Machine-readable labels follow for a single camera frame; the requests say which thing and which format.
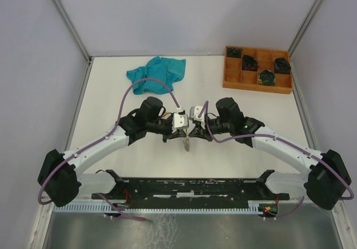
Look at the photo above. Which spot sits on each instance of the metal keyring holder yellow tip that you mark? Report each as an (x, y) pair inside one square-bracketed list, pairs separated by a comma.
[(186, 143)]

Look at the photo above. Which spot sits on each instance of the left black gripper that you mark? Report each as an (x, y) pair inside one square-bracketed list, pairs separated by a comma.
[(178, 133)]

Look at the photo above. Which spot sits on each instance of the white slotted cable duct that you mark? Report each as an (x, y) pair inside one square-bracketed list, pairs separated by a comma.
[(102, 207)]

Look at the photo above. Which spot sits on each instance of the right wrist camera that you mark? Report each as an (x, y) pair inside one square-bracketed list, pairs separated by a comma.
[(196, 114)]

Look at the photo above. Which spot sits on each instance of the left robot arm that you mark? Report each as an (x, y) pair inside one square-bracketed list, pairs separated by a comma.
[(63, 175)]

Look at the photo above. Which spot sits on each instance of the left corner aluminium post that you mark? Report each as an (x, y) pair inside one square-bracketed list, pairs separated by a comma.
[(61, 11)]

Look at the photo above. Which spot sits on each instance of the corner aluminium post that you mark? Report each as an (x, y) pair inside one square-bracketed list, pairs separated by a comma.
[(61, 11), (313, 11)]

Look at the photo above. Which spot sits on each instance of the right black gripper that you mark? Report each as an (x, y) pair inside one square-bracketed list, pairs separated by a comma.
[(200, 132)]

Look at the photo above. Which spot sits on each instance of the right corner aluminium post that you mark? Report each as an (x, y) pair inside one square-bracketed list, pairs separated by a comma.
[(313, 11)]

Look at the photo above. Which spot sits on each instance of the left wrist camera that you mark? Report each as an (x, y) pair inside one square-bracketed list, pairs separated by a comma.
[(180, 121)]

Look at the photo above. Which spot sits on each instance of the right status led board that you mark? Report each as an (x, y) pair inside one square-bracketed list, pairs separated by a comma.
[(270, 211)]

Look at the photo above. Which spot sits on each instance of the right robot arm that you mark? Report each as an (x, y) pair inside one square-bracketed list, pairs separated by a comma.
[(321, 176)]

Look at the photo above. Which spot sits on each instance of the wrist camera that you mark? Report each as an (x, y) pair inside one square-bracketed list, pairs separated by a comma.
[(180, 121), (196, 114)]

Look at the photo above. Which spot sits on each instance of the dark rolled sock top-left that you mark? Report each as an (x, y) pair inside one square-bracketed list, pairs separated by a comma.
[(234, 52)]

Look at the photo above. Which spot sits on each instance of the teal cloth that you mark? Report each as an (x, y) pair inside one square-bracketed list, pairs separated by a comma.
[(166, 70)]

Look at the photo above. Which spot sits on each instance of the dark rolled sock yellow-patterned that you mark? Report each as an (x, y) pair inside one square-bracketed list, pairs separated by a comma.
[(267, 77)]

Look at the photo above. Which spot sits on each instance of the dark rolled sock right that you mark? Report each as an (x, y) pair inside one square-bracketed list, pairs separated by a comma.
[(282, 66)]

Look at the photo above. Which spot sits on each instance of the left status led board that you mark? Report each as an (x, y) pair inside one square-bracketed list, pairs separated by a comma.
[(125, 205)]

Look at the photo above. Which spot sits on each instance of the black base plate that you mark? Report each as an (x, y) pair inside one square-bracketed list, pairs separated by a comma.
[(180, 193)]

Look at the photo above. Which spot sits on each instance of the status led board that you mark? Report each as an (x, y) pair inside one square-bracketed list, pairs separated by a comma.
[(125, 205), (270, 211)]

